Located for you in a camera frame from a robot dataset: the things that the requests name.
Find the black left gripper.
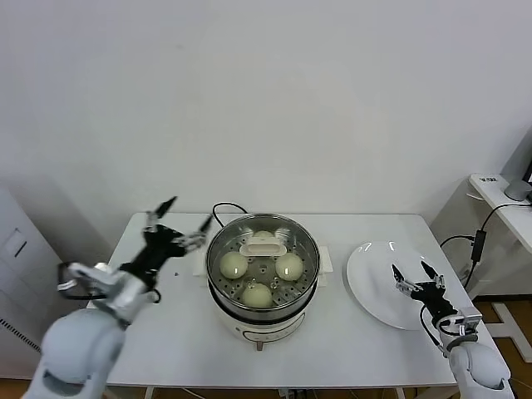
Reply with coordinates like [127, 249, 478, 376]
[122, 196, 214, 278]

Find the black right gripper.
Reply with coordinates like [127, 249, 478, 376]
[392, 260, 458, 321]

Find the round glass lid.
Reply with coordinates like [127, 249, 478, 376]
[206, 213, 322, 311]

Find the stainless steel steamer pot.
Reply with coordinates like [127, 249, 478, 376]
[192, 213, 335, 319]

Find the white round plate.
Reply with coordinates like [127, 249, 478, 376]
[347, 240, 451, 332]

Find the black adapter box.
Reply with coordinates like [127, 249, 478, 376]
[470, 230, 488, 264]

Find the grey monitor stand base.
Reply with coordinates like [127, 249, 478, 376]
[504, 178, 532, 204]

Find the cream electric cooker base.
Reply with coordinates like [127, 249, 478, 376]
[199, 273, 329, 353]

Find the white cabinet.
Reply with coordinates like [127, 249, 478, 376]
[0, 178, 91, 375]

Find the dark monitor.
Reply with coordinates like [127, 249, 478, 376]
[502, 126, 532, 184]

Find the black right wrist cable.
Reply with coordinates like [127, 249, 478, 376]
[418, 306, 444, 358]

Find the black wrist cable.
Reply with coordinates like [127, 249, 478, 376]
[56, 262, 105, 301]
[418, 306, 444, 358]

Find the black cooker power cord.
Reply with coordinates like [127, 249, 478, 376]
[212, 202, 250, 229]

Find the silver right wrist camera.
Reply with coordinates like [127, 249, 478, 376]
[440, 307, 483, 337]

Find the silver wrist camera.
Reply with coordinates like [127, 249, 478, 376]
[440, 307, 483, 337]
[62, 261, 121, 292]

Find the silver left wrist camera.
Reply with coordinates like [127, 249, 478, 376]
[62, 261, 121, 292]

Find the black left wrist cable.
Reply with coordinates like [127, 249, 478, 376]
[56, 262, 105, 301]

